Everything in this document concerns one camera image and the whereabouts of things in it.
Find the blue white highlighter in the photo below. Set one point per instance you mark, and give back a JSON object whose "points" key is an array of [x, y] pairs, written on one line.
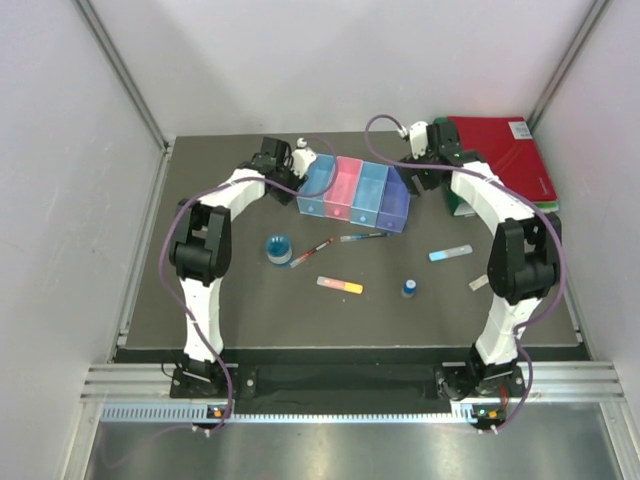
{"points": [[449, 253]]}

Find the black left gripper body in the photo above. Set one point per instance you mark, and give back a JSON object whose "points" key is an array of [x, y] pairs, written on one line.
{"points": [[286, 172]]}

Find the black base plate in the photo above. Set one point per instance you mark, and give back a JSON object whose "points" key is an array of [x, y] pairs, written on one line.
{"points": [[343, 387]]}

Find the blue clear pen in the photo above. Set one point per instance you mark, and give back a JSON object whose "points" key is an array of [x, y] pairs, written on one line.
{"points": [[360, 237]]}

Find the blue round jar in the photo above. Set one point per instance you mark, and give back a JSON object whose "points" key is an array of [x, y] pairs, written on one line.
{"points": [[279, 249]]}

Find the pink orange highlighter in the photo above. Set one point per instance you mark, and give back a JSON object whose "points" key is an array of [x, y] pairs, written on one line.
{"points": [[340, 285]]}

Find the blue end drawer bin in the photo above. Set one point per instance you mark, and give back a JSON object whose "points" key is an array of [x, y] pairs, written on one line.
{"points": [[319, 176]]}

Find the grey slotted cable duct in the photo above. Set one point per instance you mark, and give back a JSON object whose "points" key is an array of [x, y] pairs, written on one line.
{"points": [[209, 414]]}

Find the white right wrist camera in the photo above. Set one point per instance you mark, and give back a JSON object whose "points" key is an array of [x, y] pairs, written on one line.
{"points": [[417, 137]]}

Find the red folder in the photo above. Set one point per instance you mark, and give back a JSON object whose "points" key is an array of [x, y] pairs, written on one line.
{"points": [[505, 155]]}

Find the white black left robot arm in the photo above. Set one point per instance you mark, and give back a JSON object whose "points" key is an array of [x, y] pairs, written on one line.
{"points": [[200, 250]]}

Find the light blue drawer bin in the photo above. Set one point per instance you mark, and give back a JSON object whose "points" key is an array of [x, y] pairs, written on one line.
{"points": [[369, 193]]}

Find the white eraser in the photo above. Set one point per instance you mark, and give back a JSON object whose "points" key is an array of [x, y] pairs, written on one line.
{"points": [[478, 283]]}

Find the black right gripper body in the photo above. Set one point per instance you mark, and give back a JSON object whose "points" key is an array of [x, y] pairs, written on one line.
{"points": [[427, 157]]}

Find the purple plastic drawer bin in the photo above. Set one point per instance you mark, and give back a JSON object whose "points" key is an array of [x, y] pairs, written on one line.
{"points": [[394, 208]]}

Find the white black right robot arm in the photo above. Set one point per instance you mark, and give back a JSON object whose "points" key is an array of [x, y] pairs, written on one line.
{"points": [[523, 266]]}

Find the pink plastic drawer bin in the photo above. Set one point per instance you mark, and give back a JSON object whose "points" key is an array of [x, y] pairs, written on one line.
{"points": [[338, 200]]}

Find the aluminium frame rail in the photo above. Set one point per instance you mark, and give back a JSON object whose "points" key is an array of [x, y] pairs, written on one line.
{"points": [[95, 25]]}

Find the green lever arch binder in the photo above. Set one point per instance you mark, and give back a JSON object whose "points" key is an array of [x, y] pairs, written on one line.
{"points": [[547, 206]]}

